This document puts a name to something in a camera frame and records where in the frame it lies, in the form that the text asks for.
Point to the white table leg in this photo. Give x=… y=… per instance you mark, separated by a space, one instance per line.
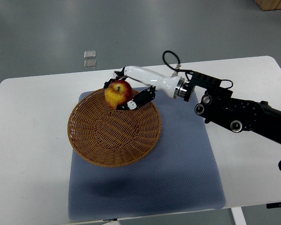
x=238 y=216

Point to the blue grey mat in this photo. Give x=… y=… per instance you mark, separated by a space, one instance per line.
x=179 y=175

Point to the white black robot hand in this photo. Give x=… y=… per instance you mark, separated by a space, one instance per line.
x=153 y=80

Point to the black table control panel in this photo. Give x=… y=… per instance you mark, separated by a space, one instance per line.
x=273 y=205

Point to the red yellow apple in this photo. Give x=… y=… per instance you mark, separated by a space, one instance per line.
x=118 y=93

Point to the brown wicker basket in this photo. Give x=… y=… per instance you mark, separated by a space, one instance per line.
x=112 y=138

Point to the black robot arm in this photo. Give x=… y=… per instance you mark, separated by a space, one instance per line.
x=236 y=115

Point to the upper metal floor plate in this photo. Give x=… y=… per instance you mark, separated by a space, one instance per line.
x=90 y=54

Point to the wooden box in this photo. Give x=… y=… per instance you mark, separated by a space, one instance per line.
x=267 y=5

